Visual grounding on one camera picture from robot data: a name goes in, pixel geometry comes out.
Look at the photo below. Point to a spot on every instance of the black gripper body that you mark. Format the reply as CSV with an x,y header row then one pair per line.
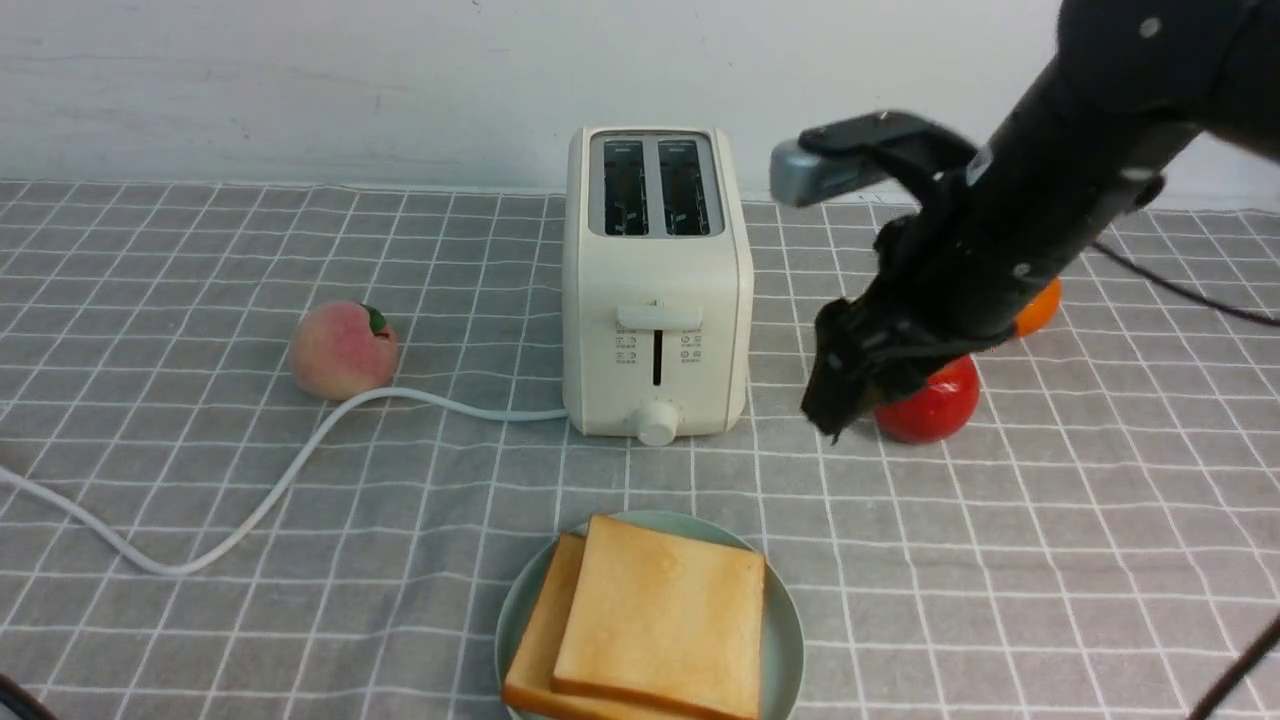
x,y
874,351

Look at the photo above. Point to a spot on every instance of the toast slice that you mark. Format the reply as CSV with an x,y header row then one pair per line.
x,y
526,683
665,621

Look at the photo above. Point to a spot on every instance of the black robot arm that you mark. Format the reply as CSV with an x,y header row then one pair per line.
x,y
1131,84

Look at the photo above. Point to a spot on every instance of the orange persimmon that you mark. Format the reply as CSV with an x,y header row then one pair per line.
x,y
1040,311

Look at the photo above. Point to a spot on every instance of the red apple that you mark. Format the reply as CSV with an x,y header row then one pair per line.
x,y
939,410

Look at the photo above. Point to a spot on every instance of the grey checked tablecloth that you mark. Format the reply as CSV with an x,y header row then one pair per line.
x,y
1098,542

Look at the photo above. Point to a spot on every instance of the white toaster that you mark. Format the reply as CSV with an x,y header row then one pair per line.
x,y
657,285

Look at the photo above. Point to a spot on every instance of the pale green plate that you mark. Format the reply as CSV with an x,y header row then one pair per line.
x,y
783,664

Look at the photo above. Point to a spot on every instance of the pink peach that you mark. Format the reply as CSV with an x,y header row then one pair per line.
x,y
342,349

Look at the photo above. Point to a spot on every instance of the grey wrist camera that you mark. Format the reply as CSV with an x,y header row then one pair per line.
x,y
847,156

